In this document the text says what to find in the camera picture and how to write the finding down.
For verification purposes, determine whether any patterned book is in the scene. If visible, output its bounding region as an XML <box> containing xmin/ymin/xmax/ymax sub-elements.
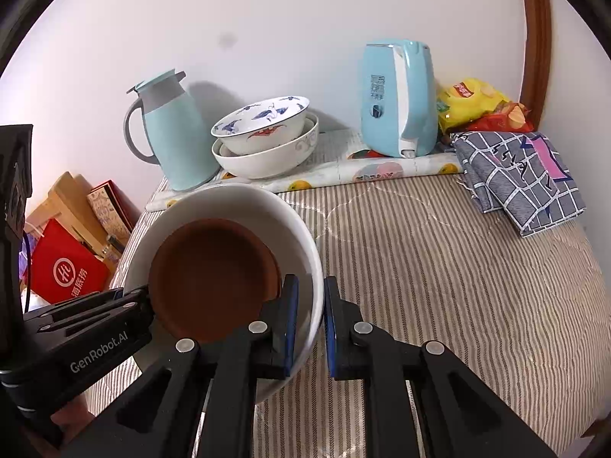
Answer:
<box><xmin>87</xmin><ymin>180</ymin><xmax>137</xmax><ymax>234</ymax></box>

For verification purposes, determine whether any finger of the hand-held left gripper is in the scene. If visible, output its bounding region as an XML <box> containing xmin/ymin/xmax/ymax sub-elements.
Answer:
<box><xmin>23</xmin><ymin>285</ymin><xmax>154</xmax><ymax>332</ymax></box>

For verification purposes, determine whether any brown round plate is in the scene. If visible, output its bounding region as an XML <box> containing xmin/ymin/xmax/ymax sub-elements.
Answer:
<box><xmin>148</xmin><ymin>218</ymin><xmax>282</xmax><ymax>344</ymax></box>

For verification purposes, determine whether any wooden door frame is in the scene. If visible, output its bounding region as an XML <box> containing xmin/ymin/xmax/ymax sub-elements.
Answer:
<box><xmin>518</xmin><ymin>0</ymin><xmax>554</xmax><ymax>129</ymax></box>

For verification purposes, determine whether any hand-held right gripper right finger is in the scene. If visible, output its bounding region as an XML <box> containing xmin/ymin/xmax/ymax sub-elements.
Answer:
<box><xmin>323</xmin><ymin>276</ymin><xmax>557</xmax><ymax>458</ymax></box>

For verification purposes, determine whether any red chip bag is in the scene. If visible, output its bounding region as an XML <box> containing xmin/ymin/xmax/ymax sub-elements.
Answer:
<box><xmin>461</xmin><ymin>100</ymin><xmax>534</xmax><ymax>133</ymax></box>

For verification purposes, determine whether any light blue electric kettle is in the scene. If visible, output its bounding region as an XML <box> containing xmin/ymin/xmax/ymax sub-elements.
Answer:
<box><xmin>360</xmin><ymin>39</ymin><xmax>439</xmax><ymax>159</ymax></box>

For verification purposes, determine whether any grey checked cloth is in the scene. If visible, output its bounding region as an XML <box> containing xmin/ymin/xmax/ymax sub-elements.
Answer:
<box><xmin>451</xmin><ymin>131</ymin><xmax>587</xmax><ymax>238</ymax></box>

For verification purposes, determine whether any white bowl with grey pattern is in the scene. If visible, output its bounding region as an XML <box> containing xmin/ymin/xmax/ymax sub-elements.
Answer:
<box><xmin>212</xmin><ymin>112</ymin><xmax>320</xmax><ymax>179</ymax></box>

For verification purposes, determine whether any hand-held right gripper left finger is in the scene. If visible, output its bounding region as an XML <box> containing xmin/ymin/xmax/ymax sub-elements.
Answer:
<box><xmin>62</xmin><ymin>274</ymin><xmax>301</xmax><ymax>458</ymax></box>

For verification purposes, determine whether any striped quilt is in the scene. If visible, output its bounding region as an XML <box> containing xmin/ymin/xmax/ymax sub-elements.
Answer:
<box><xmin>88</xmin><ymin>172</ymin><xmax>602</xmax><ymax>458</ymax></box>

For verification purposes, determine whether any floral folded mat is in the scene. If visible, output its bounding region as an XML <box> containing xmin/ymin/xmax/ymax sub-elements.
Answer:
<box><xmin>145</xmin><ymin>129</ymin><xmax>466</xmax><ymax>213</ymax></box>

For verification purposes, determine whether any blue patterned ceramic bowl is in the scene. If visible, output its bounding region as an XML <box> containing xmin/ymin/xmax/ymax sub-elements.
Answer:
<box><xmin>211</xmin><ymin>95</ymin><xmax>311</xmax><ymax>156</ymax></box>

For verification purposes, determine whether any teal thermos jug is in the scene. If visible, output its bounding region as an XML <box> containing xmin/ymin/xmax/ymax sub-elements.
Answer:
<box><xmin>124</xmin><ymin>71</ymin><xmax>221</xmax><ymax>192</ymax></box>

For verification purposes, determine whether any yellow chip bag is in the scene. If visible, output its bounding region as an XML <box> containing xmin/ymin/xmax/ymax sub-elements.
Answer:
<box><xmin>436</xmin><ymin>77</ymin><xmax>511</xmax><ymax>134</ymax></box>

